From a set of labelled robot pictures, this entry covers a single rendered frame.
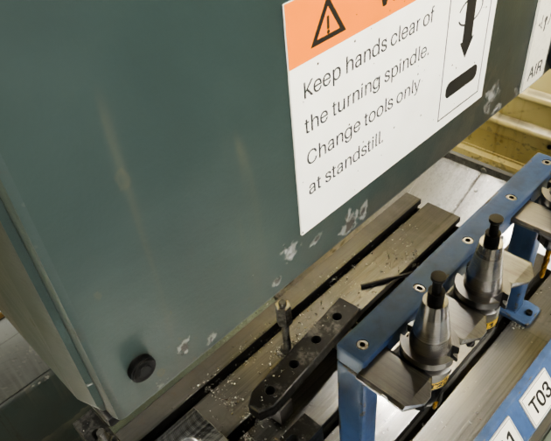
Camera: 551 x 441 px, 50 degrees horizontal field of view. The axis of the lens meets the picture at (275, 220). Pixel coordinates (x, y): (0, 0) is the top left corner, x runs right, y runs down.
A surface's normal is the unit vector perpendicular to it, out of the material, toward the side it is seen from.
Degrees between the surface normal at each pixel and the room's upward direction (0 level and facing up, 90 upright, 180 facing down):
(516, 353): 0
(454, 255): 0
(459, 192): 24
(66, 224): 90
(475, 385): 0
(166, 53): 90
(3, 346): 90
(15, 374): 89
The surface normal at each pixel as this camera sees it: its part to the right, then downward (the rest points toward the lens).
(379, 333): -0.09, -0.75
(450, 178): -0.36, -0.47
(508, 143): -0.70, 0.51
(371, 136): 0.71, 0.41
